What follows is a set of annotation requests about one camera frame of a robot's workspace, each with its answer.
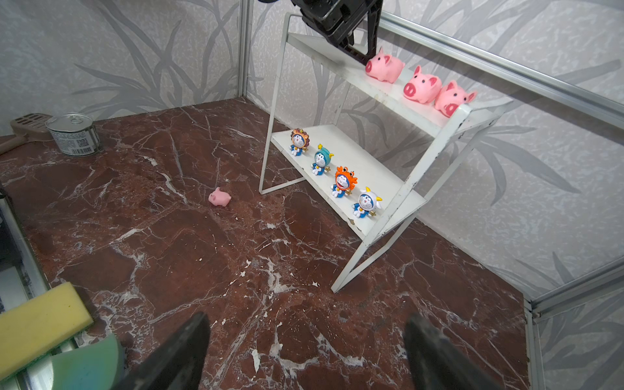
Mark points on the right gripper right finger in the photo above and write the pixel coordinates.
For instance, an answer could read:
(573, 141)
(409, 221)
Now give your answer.
(435, 363)

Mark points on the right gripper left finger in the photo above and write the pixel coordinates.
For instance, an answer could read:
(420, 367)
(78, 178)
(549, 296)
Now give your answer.
(176, 364)

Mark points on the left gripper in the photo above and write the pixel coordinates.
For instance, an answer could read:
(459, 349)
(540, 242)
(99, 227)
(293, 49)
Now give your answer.
(337, 20)

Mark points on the pink pig toy cluster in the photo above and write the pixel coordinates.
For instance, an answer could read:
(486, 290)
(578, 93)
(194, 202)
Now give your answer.
(385, 68)
(422, 88)
(219, 198)

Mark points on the yellow hooded blue cat figurine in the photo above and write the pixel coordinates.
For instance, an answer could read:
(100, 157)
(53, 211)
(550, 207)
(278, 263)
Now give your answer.
(300, 141)

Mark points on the green blue cat figurine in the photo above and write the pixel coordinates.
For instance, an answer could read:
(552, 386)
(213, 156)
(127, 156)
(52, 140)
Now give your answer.
(322, 161)

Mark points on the orange crab blue cat figurine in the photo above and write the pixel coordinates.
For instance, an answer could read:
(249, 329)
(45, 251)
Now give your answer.
(345, 182)

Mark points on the white hooded blue cat figurine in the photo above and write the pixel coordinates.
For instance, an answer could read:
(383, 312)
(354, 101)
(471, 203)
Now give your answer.
(368, 204)

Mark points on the green sponge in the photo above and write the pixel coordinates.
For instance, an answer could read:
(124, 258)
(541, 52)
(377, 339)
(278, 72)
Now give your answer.
(96, 366)

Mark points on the yellow sponge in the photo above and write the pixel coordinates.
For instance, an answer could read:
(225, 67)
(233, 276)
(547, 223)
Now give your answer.
(34, 328)

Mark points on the silver metal can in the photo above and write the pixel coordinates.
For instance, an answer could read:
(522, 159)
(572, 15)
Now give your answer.
(74, 134)

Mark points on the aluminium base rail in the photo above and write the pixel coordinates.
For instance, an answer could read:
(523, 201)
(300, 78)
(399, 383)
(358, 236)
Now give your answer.
(22, 280)

